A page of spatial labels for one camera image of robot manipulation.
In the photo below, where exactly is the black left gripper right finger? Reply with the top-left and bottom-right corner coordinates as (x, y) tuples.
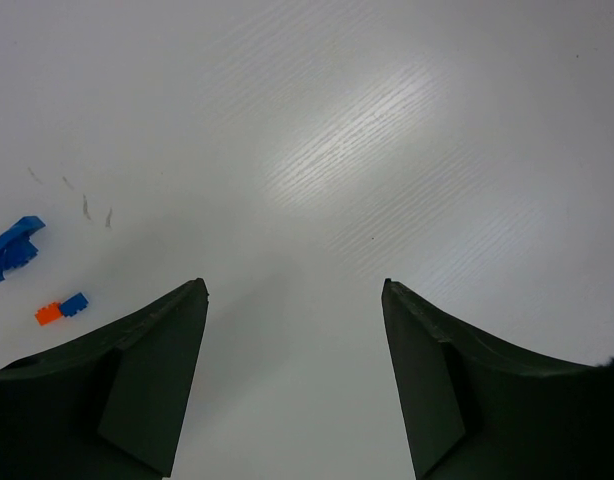
(381, 280), (614, 479)

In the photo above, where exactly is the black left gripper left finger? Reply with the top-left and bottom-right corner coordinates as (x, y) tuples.
(0, 278), (209, 479)

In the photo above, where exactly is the small blue lego plate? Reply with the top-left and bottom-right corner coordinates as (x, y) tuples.
(59, 292), (89, 317)

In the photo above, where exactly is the small orange lego piece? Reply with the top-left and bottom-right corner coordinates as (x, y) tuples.
(35, 302), (63, 326)

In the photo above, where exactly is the blue curved lego piece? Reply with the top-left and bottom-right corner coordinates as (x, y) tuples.
(0, 216), (46, 282)

